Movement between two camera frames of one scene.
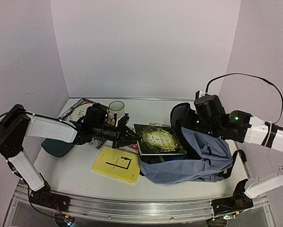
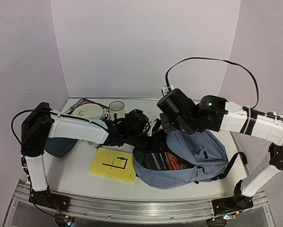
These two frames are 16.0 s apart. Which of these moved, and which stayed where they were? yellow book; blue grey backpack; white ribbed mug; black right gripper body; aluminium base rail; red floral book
Moved: red floral book; blue grey backpack; black right gripper body; yellow book
Stayed: aluminium base rail; white ribbed mug
